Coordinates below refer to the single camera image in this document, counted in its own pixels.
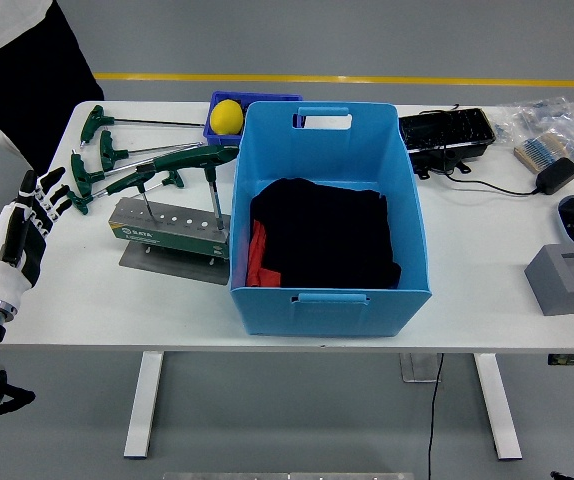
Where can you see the taped resistor strip bundle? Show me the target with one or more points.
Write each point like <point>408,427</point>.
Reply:
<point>539,150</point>

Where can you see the black power adapter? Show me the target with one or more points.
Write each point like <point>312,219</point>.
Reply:
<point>557,176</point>

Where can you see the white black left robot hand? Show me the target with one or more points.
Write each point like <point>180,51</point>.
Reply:
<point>2,280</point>

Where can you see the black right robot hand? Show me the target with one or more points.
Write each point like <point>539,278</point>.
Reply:
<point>559,476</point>

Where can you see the small dark blue parts bin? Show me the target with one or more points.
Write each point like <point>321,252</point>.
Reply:
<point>217,137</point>

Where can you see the black cloth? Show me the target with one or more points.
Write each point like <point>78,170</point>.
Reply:
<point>327,235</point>

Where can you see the large light blue storage box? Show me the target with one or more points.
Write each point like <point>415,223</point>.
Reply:
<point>337,315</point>

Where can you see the person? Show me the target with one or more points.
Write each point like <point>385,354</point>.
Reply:
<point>27,75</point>

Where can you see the black plastic tray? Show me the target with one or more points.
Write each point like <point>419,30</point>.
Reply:
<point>447,130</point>

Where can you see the grey block with square recess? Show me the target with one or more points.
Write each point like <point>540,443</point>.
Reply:
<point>567,295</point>

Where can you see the grey under-table bracket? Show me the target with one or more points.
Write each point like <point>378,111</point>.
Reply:
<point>417,370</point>

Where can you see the white table leg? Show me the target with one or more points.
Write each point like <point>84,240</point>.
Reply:
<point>497,410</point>
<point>142,410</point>

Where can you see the clear plastic component bags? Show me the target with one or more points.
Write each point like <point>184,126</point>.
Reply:
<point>552,117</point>

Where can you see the red cloth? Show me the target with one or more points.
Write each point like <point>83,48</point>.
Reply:
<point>257,250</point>

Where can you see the yellow floor tape line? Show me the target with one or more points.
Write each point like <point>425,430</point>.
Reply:
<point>467,80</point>

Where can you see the green steel hex key stand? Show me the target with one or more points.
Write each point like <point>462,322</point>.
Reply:
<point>167,240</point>

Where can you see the yellow lemon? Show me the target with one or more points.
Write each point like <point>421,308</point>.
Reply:
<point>227,116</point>

